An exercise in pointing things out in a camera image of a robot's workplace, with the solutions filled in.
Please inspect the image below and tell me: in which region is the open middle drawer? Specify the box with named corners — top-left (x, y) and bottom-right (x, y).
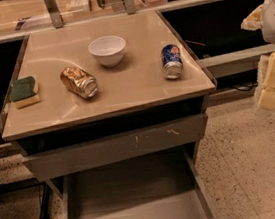
top-left (63, 147), bottom-right (231, 219)

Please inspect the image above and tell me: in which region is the blue soda can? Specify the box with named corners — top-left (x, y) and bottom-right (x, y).
top-left (160, 44), bottom-right (183, 80)

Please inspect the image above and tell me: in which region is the white bowl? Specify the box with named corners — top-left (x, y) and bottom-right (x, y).
top-left (88, 35), bottom-right (126, 67)

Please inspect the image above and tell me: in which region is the closed top drawer front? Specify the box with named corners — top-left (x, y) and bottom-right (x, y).
top-left (22, 113), bottom-right (207, 181)

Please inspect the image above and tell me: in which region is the orange soda can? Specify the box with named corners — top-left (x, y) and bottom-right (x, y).
top-left (60, 67), bottom-right (98, 99)

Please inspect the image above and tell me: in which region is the grey drawer cabinet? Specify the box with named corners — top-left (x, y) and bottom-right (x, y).
top-left (0, 2), bottom-right (236, 219)

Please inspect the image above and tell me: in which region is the green yellow sponge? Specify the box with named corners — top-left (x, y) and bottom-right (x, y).
top-left (9, 76), bottom-right (41, 109)

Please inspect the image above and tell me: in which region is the white box on counter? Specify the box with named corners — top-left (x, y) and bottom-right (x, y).
top-left (70, 0), bottom-right (91, 12)

